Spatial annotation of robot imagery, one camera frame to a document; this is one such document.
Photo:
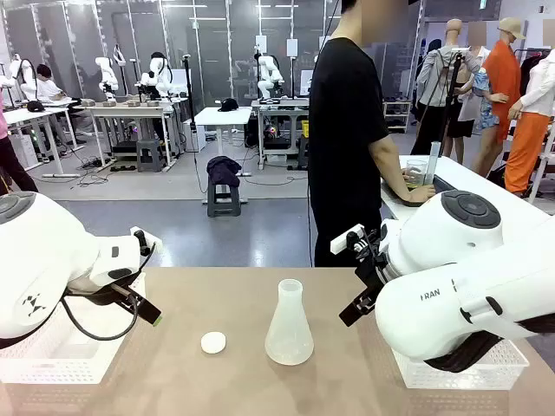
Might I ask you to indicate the clear plastic graduated cylinder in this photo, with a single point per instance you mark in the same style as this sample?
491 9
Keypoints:
433 160

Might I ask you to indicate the black baseball cap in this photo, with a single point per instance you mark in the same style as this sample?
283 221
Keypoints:
227 105
36 106

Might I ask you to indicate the mannequin in orange trousers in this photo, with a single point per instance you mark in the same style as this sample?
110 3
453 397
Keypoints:
526 138

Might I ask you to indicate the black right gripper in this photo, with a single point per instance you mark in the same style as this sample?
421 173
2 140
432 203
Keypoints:
374 266

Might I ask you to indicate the white standing desk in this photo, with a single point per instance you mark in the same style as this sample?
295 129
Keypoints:
223 117

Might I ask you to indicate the person's right forearm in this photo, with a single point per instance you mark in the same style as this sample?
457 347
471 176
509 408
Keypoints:
392 180

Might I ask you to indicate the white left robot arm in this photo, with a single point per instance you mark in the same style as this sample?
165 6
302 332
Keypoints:
43 242

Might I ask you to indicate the dark crumpled clothing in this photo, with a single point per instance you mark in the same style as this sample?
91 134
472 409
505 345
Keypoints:
223 169

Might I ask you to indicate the white round flask cap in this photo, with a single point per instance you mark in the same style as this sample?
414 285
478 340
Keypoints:
213 343

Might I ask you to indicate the person's left hand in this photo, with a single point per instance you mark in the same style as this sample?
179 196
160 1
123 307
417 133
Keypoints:
408 174

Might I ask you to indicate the white shoe shelf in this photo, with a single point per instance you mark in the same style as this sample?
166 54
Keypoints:
396 115

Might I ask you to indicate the white computer tower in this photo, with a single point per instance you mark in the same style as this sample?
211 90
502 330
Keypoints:
196 136

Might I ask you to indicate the metal frame workbench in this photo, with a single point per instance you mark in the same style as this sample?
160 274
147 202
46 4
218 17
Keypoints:
282 106

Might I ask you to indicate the person's right hand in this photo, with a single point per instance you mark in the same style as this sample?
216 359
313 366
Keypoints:
420 194

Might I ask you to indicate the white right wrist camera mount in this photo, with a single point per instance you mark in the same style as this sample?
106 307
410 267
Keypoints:
344 240

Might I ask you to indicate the white perforated plastic basket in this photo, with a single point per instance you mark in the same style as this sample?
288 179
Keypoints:
477 375
65 364

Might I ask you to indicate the person in floral shirt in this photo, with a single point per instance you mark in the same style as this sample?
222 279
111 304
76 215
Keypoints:
474 99

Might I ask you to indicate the black tripod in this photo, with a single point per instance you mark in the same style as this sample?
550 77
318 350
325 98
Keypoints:
448 99

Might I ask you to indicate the mannequin in grey shirt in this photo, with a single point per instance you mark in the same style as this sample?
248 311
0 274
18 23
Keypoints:
438 73

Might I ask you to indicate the white long desk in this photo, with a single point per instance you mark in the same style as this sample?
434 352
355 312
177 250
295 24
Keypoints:
30 115

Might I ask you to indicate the black flat tray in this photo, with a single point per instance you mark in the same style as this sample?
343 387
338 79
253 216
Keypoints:
440 184

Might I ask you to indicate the translucent plastic conical flask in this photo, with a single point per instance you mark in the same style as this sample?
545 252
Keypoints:
289 333

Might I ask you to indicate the yellow plastic bin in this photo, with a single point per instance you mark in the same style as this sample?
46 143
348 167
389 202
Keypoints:
305 130

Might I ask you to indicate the person in black t-shirt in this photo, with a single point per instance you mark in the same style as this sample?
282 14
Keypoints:
342 130

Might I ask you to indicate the grey plastic stool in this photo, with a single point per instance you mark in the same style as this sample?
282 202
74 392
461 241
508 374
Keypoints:
150 156

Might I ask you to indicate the seated person in white shirt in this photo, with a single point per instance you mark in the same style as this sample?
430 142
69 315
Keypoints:
45 89

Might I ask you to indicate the black pole stand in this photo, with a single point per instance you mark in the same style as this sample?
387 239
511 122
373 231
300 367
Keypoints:
189 95

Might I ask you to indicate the person in pink hoodie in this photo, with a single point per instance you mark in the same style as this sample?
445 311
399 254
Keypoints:
11 160

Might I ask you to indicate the white workbench desk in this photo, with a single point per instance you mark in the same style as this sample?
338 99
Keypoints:
130 110

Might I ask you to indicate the dark grey step stool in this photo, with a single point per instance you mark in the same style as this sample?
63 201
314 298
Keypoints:
223 201

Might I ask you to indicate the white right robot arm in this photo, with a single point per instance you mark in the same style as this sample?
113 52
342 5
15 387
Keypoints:
455 303

